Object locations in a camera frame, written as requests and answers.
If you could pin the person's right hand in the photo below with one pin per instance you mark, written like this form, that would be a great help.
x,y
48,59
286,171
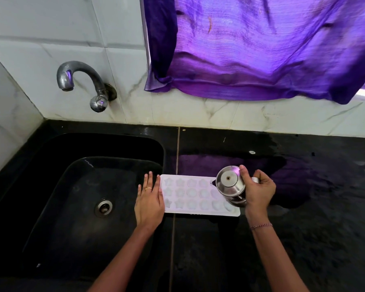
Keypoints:
x,y
260,191

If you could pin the person's left hand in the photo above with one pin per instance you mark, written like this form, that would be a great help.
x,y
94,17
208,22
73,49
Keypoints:
x,y
149,203

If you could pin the person's left thumb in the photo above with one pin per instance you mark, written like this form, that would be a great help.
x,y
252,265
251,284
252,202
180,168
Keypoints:
x,y
162,202

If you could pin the person's right thumb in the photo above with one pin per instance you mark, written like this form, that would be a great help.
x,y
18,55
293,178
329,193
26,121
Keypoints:
x,y
245,179

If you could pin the person's left middle finger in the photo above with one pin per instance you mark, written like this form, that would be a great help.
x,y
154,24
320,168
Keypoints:
x,y
150,183

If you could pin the steel jug with lid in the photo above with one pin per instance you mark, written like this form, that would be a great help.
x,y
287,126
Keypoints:
x,y
231,183

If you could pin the white ice cube tray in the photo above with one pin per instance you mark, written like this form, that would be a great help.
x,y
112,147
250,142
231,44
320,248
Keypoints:
x,y
197,196

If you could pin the person's left forearm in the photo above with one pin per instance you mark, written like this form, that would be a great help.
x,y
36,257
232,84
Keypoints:
x,y
121,258

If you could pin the person's right forearm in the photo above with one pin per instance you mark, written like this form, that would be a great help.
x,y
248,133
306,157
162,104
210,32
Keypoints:
x,y
276,258

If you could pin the steel sink drain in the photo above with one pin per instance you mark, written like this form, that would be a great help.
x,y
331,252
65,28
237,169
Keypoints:
x,y
103,207

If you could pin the black sink basin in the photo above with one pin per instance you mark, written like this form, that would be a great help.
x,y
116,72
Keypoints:
x,y
85,203

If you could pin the purple curtain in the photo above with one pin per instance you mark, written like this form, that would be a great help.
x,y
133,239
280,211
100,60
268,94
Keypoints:
x,y
261,45

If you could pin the steel wall tap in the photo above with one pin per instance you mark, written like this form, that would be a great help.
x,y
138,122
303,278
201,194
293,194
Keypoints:
x,y
88,85

